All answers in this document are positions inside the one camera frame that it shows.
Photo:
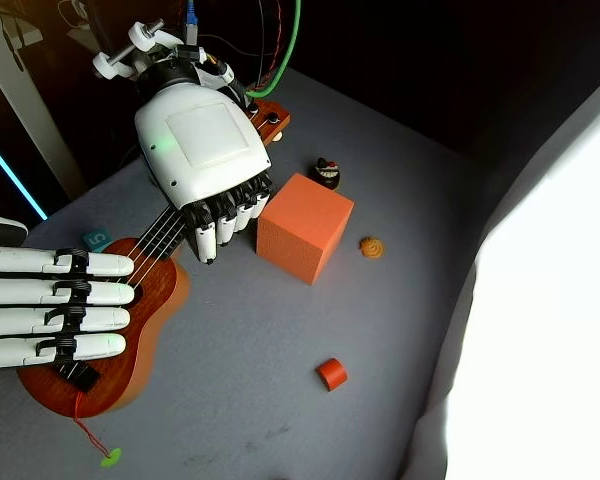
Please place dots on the small wooden ukulele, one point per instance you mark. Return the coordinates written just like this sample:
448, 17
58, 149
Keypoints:
150, 295

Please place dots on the black toy cake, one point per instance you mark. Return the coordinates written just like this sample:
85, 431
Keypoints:
327, 174

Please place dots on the large orange foam cube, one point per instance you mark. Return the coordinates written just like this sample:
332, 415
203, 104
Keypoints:
305, 225

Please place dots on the blue number five block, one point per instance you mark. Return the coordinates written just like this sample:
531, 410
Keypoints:
94, 239

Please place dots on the white door panel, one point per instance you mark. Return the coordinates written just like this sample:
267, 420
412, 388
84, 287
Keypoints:
35, 100

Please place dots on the cyan light strip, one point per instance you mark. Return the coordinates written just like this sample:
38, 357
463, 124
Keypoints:
10, 172

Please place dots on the orange swirl toy cookie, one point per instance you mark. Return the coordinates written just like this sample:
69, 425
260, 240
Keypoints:
371, 247

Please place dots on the grey table cloth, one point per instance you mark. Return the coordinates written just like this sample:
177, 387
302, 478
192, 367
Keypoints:
290, 325

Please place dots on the orange half-cylinder block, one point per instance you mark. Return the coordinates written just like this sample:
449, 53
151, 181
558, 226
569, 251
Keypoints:
332, 374

